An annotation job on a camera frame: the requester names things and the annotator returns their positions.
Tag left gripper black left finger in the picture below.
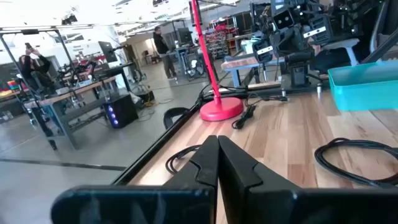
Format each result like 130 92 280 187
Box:
50 134 220 224

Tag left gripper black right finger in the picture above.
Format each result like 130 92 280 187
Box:
218 134 398 224

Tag thick black USB cable bundle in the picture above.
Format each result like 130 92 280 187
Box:
313 137 398 189

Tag black monitor on arm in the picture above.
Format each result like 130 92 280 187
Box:
98 40 119 63

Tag black office chair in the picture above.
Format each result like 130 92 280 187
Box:
162 106 190 130

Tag red desk lamp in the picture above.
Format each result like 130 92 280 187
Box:
189 0 244 123

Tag teal plastic bin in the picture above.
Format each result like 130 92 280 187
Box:
327 60 398 112

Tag blue legged wooden table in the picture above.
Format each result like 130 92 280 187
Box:
221 55 282 88

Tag person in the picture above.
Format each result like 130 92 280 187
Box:
17 42 56 96
152 26 178 81

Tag white stool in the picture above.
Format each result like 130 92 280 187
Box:
322 38 361 67

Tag red storage shelves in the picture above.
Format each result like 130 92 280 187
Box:
203 17 239 59

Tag black lamp power cable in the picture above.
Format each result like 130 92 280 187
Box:
231 92 289 130

